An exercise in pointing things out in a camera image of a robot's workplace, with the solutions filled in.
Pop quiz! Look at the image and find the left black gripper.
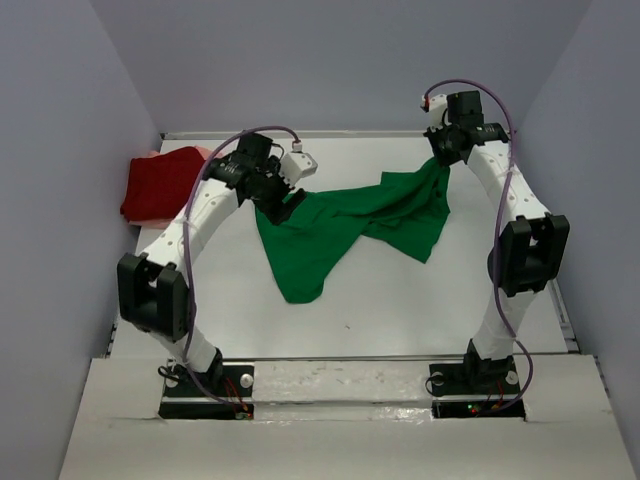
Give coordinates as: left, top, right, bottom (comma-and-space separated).
251, 156, 306, 227

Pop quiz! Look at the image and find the green t shirt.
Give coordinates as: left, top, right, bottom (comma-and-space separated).
255, 158, 451, 304

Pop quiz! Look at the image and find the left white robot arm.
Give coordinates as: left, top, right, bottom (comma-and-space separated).
117, 127, 317, 395

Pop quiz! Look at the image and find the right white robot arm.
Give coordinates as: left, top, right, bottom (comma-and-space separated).
421, 90, 570, 397

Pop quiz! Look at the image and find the pink folded t shirt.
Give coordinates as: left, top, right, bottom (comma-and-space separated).
137, 144, 214, 231

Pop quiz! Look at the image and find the red folded t shirt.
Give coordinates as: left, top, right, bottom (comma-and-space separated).
119, 146, 211, 226

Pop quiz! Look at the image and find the white front platform board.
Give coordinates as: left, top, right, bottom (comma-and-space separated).
61, 355, 635, 479

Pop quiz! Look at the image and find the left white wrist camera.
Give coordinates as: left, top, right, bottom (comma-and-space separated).
279, 151, 318, 188

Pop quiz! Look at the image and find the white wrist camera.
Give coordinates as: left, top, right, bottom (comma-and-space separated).
279, 151, 318, 188
421, 94, 448, 130

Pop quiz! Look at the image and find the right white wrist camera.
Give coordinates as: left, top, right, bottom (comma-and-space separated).
421, 94, 448, 130

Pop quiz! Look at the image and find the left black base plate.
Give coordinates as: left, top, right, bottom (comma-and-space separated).
157, 362, 255, 421

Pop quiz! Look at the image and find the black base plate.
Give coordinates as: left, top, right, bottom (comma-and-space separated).
425, 363, 526, 420
157, 362, 255, 421

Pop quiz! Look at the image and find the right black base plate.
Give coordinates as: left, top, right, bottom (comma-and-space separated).
425, 363, 526, 420

